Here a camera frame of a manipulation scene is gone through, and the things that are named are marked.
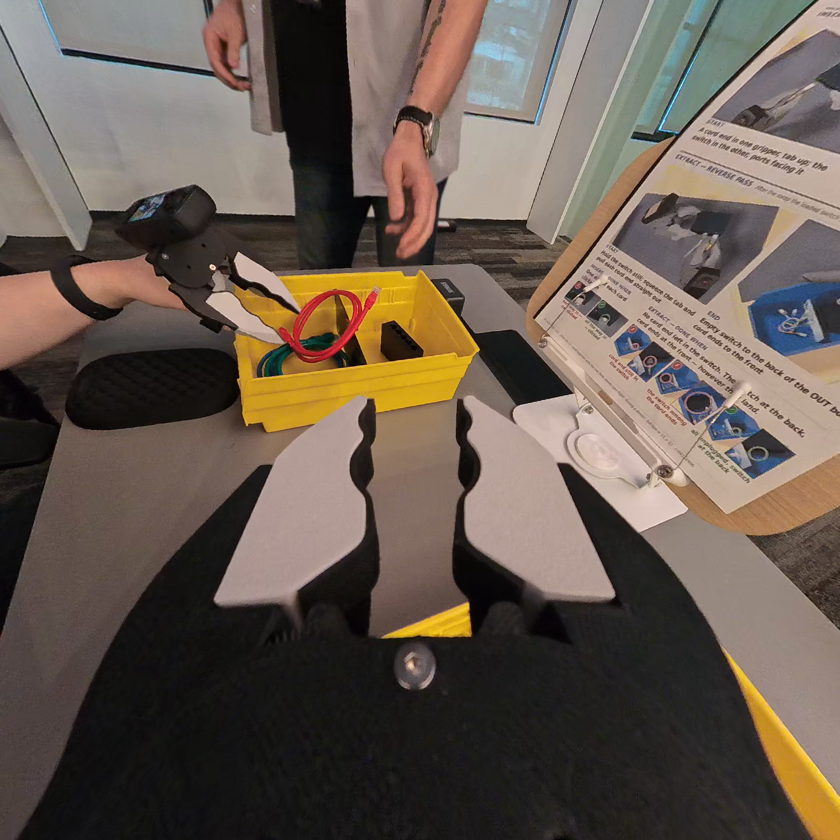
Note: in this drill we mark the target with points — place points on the black network switch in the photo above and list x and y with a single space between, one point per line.
400 344

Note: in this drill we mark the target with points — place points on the person's left hand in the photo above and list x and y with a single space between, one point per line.
144 285

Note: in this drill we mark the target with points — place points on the person's left forearm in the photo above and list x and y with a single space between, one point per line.
26 315

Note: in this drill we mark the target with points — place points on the black textured armrest pad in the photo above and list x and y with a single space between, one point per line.
151 387

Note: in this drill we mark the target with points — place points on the yellow plastic bin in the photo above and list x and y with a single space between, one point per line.
787 774
341 394

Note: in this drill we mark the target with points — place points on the black power adapter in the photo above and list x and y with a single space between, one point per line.
449 295

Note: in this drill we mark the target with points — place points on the black flat panel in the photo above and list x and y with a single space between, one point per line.
518 367

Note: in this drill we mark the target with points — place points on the large window with blind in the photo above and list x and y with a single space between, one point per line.
131 33

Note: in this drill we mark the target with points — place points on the printed instruction sheet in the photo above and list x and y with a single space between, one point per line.
754 275

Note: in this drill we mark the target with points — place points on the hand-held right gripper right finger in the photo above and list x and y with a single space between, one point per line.
531 525

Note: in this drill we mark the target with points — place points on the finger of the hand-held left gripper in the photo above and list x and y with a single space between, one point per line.
253 269
226 310

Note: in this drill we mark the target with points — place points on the black bin divider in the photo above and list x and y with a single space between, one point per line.
351 351

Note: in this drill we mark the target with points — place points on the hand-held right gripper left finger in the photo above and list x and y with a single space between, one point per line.
308 525

